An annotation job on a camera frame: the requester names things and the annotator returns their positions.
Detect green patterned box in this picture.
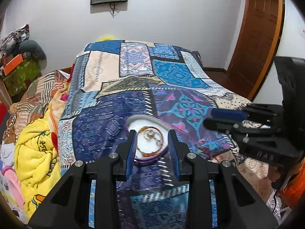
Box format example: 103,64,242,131
3,58,40,97

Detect striped beige quilt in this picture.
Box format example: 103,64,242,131
3,70,70,144

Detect brown wooden door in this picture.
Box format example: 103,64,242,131
227,0,284,100

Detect yellow pillow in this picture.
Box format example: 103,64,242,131
97,36,116,42

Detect pile of clothes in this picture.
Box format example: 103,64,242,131
1,24,47,65

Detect purple heart jewelry box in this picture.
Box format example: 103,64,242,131
125,114,172,166

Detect blue patchwork bedspread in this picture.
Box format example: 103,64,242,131
57,39,273,229

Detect white sliding wardrobe door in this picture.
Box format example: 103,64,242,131
254,0,304,104

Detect yellow cartoon blanket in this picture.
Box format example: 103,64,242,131
14,111,60,218

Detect person's right hand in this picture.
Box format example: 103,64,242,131
267,164,289,190

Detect orange shoe box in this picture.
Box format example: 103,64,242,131
4,54,23,76

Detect dark grey bag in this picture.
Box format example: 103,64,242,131
191,51,203,68

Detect pink plush slipper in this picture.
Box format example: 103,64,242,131
2,166,24,208

